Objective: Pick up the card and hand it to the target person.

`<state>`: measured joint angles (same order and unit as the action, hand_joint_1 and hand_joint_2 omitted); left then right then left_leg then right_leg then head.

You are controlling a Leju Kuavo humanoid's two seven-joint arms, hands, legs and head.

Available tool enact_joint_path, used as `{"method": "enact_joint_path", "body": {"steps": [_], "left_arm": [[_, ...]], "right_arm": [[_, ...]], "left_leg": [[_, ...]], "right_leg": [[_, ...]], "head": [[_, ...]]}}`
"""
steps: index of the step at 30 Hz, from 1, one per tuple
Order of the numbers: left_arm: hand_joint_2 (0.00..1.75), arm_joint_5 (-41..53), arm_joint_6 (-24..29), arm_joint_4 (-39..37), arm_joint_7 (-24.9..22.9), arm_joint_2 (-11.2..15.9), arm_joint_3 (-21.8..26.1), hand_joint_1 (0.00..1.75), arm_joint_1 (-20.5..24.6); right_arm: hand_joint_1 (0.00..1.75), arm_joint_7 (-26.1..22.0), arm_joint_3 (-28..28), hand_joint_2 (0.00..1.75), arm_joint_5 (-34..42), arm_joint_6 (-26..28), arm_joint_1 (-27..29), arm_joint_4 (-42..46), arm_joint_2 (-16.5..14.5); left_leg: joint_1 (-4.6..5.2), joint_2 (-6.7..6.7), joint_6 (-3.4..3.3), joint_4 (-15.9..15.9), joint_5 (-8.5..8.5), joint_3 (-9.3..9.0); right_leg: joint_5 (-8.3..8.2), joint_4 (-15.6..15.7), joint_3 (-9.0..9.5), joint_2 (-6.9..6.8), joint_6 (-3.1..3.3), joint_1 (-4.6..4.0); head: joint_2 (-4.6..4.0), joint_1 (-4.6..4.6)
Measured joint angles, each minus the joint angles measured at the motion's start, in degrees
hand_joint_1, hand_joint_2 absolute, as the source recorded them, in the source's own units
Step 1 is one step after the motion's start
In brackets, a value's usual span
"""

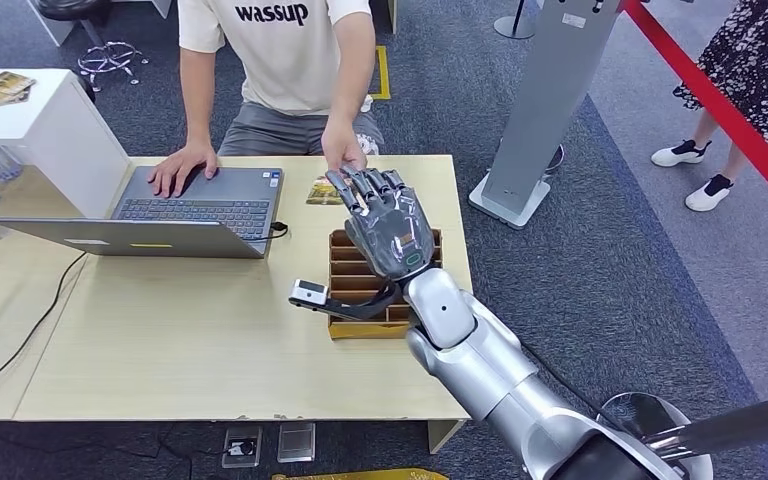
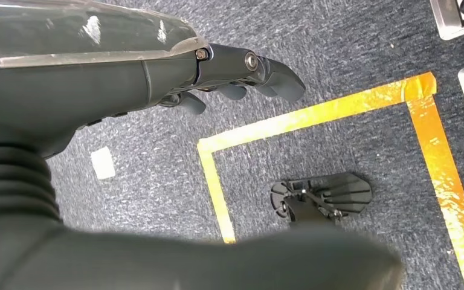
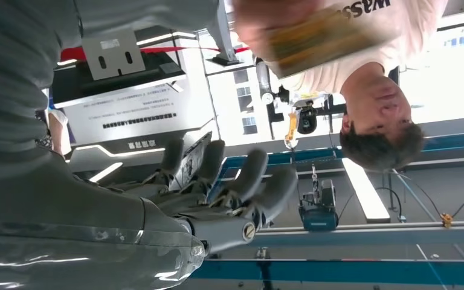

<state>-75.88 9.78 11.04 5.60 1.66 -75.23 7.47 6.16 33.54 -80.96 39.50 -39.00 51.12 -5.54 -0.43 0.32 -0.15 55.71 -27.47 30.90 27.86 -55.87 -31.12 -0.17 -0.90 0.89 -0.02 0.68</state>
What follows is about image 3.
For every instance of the grey kiosk stand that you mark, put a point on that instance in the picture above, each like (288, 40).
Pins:
(114, 52)

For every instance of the yellow rail clamp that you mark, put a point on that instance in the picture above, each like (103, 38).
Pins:
(446, 220)

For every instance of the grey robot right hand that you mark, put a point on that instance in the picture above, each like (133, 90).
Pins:
(96, 232)

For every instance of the yellow hoist hook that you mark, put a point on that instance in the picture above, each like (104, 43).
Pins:
(292, 130)

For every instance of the standing person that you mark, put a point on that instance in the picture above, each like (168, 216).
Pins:
(58, 136)

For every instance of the teal overhead hoist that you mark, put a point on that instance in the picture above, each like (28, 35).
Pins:
(318, 214)

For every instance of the long ceiling light panel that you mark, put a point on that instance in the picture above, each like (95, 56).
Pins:
(366, 192)

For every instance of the black round overhead device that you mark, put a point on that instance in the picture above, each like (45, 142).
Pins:
(307, 120)

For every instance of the blue overhead beam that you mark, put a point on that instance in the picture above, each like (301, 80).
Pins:
(336, 272)

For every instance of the grey overhead rail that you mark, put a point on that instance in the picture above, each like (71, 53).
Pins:
(376, 236)

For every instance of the seated person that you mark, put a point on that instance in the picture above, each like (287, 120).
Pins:
(376, 108)

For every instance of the white display counter with text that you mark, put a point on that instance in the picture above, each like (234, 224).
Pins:
(136, 108)

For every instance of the red barrier belt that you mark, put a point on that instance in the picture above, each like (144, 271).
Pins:
(72, 54)

